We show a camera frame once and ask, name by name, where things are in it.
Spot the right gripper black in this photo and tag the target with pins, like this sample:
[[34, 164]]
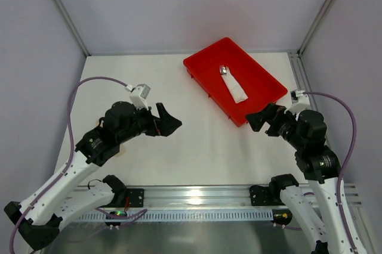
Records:
[[271, 120]]

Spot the right side aluminium rail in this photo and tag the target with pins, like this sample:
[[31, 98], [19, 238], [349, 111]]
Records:
[[303, 84]]

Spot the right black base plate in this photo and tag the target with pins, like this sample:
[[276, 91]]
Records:
[[261, 196]]

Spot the silver fork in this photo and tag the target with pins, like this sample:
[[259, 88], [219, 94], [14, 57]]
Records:
[[223, 70]]

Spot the right aluminium frame post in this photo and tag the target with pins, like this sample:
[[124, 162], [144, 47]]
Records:
[[315, 25]]

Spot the white paper napkin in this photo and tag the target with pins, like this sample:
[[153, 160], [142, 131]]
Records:
[[237, 92]]

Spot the aluminium frame post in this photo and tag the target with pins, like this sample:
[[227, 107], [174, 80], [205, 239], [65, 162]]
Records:
[[315, 25], [71, 26]]

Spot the slotted white cable duct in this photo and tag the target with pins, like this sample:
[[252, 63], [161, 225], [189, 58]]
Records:
[[182, 215]]

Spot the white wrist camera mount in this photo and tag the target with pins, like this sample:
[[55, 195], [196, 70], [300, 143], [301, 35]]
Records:
[[300, 101]]

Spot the aluminium rail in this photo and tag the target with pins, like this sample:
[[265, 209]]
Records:
[[303, 84], [198, 197]]

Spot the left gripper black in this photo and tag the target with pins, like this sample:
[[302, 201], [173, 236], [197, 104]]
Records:
[[154, 122]]

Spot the aluminium front rail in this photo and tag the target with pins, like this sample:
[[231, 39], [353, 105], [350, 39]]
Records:
[[198, 197]]

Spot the left aluminium frame post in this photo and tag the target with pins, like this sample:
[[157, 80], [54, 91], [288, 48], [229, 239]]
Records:
[[71, 26]]

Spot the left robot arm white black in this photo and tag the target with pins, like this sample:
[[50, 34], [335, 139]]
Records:
[[40, 218]]

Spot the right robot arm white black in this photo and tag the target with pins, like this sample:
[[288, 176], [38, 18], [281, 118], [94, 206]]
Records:
[[331, 230]]

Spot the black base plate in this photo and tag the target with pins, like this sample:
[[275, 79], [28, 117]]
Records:
[[129, 197], [261, 196]]

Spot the wooden utensil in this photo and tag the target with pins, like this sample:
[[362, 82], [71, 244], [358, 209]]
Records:
[[121, 147]]

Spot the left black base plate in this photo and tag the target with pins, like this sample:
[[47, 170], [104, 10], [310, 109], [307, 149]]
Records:
[[129, 197]]

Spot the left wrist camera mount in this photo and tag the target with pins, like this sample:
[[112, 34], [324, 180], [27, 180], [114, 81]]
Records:
[[138, 95]]

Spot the red plastic tray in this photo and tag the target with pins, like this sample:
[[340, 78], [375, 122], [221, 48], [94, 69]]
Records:
[[260, 86]]

